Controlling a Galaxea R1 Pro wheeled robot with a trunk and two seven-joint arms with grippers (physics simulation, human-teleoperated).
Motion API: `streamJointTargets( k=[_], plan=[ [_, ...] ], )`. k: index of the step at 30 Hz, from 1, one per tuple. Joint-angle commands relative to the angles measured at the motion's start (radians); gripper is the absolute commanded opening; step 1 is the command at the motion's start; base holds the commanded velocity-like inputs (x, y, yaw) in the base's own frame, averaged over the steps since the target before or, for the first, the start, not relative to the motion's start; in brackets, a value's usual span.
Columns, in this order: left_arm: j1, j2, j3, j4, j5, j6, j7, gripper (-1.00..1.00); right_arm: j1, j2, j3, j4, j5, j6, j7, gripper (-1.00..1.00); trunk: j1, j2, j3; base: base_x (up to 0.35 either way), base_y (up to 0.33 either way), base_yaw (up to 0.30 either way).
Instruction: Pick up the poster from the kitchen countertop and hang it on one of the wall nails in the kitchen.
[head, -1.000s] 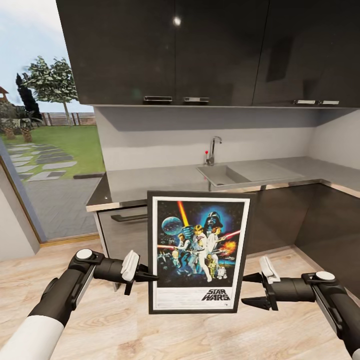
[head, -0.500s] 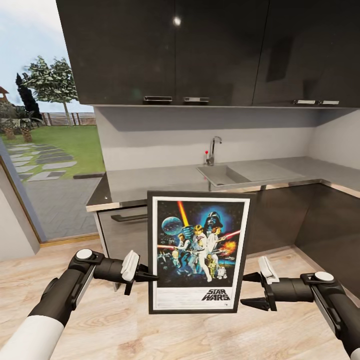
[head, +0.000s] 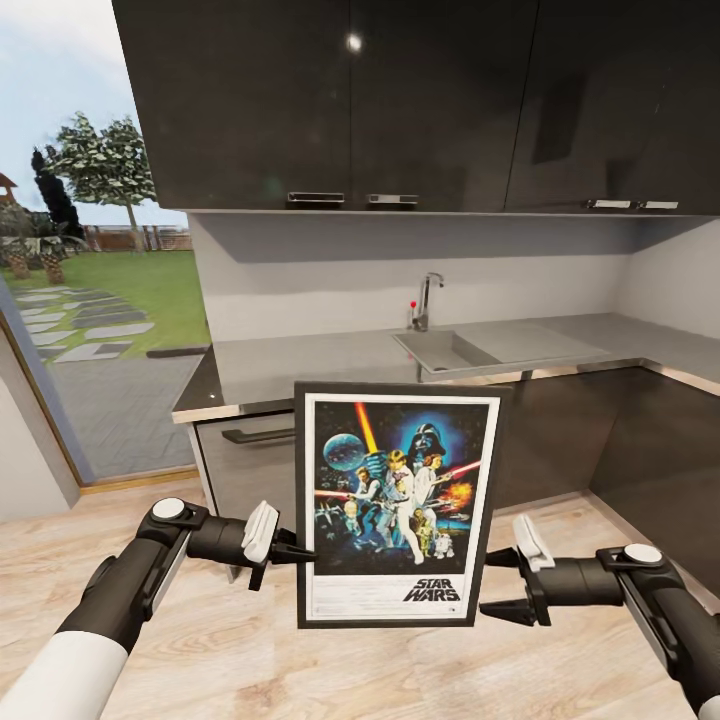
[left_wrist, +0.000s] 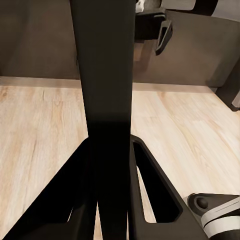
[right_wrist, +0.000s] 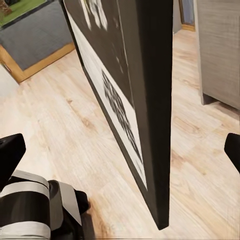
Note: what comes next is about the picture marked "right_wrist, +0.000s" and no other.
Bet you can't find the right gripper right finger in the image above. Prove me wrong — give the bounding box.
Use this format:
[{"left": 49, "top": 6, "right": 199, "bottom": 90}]
[{"left": 224, "top": 133, "right": 240, "bottom": 173}]

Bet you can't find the poster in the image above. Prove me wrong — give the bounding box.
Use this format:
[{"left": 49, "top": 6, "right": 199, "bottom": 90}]
[{"left": 59, "top": 0, "right": 174, "bottom": 230}]

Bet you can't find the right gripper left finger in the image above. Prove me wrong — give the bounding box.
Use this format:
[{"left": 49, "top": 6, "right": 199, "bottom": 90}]
[{"left": 0, "top": 133, "right": 26, "bottom": 192}]

